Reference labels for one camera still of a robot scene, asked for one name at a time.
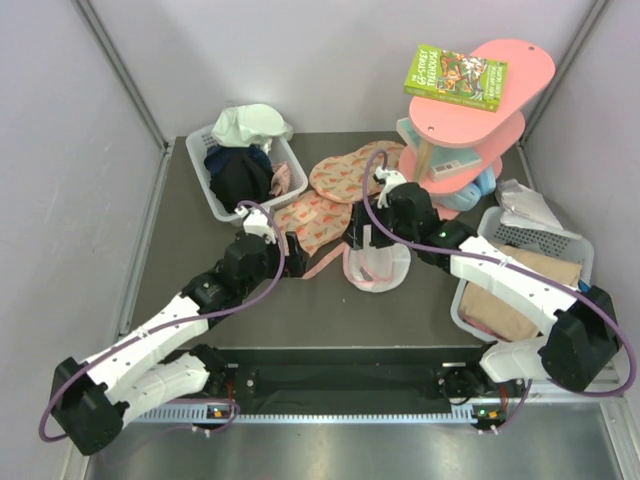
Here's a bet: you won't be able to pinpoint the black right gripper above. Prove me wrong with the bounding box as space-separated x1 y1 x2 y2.
341 200 418 252

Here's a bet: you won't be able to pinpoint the white mesh pink-trim laundry bag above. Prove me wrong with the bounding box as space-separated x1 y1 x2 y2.
342 226 411 293

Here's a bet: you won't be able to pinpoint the black bra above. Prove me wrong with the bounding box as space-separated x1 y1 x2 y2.
209 155 274 213

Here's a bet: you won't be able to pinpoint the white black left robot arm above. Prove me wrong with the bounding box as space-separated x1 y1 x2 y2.
50 231 310 456

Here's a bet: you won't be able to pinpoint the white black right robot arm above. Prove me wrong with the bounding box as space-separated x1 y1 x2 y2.
347 182 623 397

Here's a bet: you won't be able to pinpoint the peach patterned eye mask lower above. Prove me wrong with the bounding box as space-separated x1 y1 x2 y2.
275 191 352 280

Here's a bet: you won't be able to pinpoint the peach patterned eye mask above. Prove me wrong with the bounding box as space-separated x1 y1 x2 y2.
275 191 352 280
309 140 404 204

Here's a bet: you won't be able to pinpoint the peach patterned eye mask upper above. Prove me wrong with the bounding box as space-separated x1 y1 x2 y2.
309 140 404 204

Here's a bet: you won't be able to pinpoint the pink lace garment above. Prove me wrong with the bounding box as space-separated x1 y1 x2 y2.
270 163 291 197

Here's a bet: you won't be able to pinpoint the light blue book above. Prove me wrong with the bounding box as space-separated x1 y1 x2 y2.
396 117 482 182

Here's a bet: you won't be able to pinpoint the light blue headphones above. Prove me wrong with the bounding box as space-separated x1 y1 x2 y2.
432 167 496 212

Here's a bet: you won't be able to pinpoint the navy lace garment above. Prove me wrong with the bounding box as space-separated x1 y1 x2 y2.
204 145 272 175

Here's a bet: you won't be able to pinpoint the pink three-tier wooden shelf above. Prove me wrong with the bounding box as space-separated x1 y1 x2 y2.
409 39 556 197

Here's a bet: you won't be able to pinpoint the white plastic basket left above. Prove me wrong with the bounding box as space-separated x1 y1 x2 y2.
185 125 309 226

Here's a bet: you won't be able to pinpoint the white plastic basket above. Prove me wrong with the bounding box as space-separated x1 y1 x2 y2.
450 207 594 342
185 125 309 226

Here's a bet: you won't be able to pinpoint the beige folded garment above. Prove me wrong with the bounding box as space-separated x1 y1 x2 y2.
456 243 582 341

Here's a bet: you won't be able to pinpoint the green treehouse book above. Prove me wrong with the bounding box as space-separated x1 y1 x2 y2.
404 44 508 112

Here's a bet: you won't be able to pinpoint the white plastic basket right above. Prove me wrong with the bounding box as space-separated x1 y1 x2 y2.
450 207 594 342

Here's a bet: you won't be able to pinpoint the black blue garment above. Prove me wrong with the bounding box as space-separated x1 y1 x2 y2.
578 280 591 293

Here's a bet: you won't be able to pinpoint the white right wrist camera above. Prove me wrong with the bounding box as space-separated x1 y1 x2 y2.
373 166 407 209

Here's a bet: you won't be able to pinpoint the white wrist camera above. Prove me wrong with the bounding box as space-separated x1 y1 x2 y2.
373 166 407 209
235 206 277 244

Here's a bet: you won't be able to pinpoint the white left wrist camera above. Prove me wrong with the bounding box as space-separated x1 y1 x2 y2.
235 206 277 244

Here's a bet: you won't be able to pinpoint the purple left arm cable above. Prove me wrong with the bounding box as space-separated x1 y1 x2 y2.
38 200 287 444

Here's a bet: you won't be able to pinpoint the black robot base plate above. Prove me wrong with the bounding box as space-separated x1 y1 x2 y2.
160 344 521 416

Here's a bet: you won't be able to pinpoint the grey slotted cable duct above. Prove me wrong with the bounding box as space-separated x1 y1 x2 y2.
134 403 505 426

